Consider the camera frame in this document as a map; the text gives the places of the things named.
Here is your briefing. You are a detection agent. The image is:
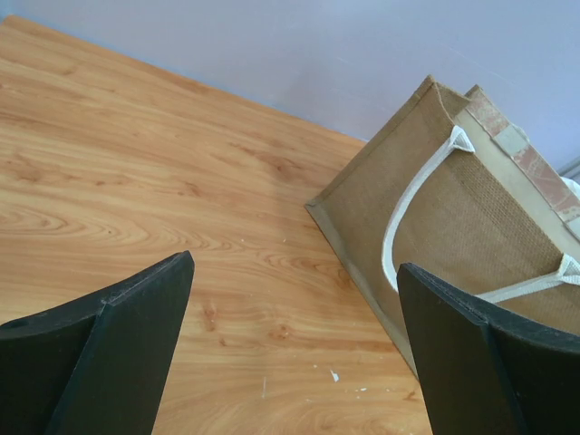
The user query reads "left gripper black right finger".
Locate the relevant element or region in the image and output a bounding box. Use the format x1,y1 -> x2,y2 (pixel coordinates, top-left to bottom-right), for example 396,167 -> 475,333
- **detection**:
397,263 -> 579,434

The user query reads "tan canvas tote bag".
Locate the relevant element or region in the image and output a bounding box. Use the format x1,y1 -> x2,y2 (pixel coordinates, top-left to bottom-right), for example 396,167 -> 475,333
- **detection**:
306,77 -> 579,363

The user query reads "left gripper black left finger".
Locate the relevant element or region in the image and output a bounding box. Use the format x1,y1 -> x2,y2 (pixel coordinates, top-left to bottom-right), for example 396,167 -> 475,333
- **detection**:
1,251 -> 195,434

